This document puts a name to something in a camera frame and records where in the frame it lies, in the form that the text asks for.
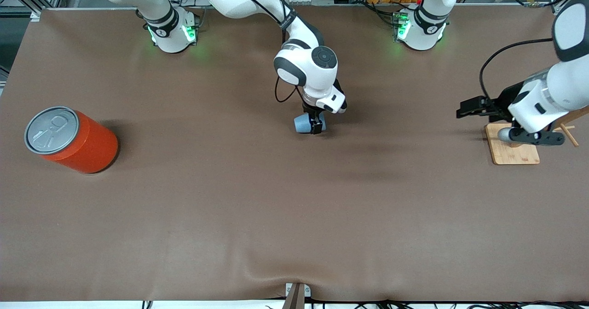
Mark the wooden cup tree stand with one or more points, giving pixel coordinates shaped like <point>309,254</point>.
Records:
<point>506,155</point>

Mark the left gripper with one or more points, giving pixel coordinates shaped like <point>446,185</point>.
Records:
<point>507,98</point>

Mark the grey table edge bracket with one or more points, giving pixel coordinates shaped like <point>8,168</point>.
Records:
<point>298,293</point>

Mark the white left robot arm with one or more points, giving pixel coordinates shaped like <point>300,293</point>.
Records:
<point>570,83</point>

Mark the light blue plastic cup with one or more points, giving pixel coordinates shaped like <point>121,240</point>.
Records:
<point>301,124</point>

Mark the orange can with silver lid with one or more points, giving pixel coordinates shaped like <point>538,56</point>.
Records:
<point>87,148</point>

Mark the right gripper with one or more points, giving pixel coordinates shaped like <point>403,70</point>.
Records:
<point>312,114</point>

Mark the table cover sheet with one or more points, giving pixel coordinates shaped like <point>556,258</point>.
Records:
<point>276,208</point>

